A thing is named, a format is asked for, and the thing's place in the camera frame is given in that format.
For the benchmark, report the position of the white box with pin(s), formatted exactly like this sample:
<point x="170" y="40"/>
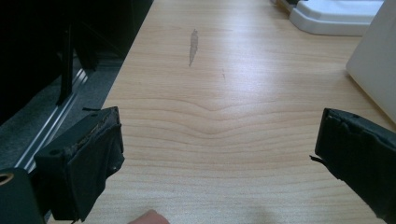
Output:
<point x="375" y="62"/>

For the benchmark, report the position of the black metal stand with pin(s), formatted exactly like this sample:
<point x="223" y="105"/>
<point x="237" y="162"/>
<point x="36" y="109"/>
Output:
<point x="67" y="65"/>

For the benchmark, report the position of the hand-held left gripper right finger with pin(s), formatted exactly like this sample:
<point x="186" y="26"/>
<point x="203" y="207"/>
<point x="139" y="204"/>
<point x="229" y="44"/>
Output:
<point x="358" y="152"/>

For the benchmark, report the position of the white plastic tray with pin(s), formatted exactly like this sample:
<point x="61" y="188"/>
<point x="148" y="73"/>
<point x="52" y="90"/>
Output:
<point x="331" y="15"/>

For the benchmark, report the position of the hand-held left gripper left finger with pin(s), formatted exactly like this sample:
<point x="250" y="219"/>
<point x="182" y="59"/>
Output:
<point x="84" y="165"/>

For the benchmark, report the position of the aluminium rail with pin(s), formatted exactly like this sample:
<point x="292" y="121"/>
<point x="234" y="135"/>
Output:
<point x="51" y="130"/>

